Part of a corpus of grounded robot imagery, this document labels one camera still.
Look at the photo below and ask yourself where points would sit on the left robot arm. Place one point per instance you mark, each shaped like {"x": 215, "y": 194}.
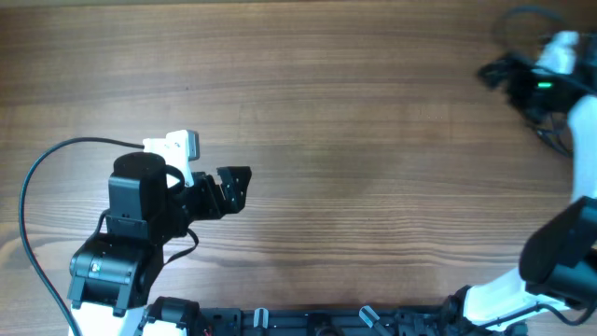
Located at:
{"x": 113, "y": 272}

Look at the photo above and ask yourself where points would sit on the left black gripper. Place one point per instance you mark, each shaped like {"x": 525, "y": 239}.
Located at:
{"x": 234, "y": 198}

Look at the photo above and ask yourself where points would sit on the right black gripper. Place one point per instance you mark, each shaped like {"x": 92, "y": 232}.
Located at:
{"x": 513, "y": 76}

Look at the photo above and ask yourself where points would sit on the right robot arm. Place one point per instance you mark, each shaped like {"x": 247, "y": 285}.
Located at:
{"x": 556, "y": 273}

